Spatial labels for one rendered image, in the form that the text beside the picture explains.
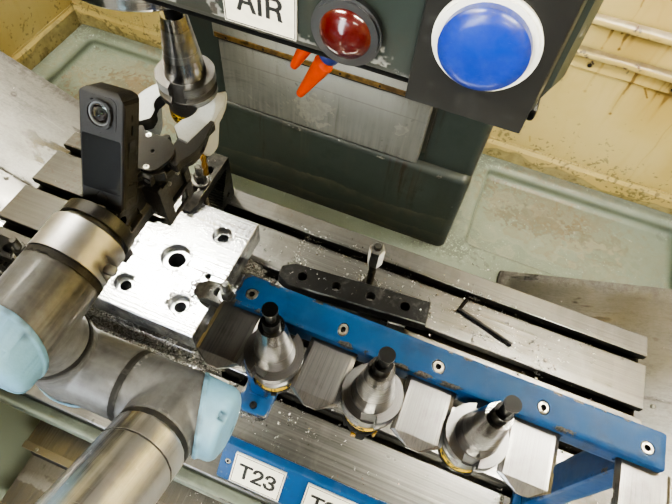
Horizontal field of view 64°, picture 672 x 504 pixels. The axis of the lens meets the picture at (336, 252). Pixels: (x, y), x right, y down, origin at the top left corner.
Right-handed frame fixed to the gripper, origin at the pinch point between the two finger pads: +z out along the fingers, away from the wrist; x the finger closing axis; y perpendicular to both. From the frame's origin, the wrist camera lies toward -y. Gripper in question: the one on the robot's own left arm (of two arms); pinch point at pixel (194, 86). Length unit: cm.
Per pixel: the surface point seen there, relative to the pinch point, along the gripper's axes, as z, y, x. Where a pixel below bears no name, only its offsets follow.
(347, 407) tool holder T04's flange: -23.6, 11.3, 28.3
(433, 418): -21.0, 12.3, 36.8
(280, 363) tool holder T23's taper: -22.5, 9.8, 20.6
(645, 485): -19, 12, 58
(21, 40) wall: 56, 65, -101
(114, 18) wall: 79, 67, -85
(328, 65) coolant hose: -6.4, -13.9, 18.0
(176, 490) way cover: -34, 58, 5
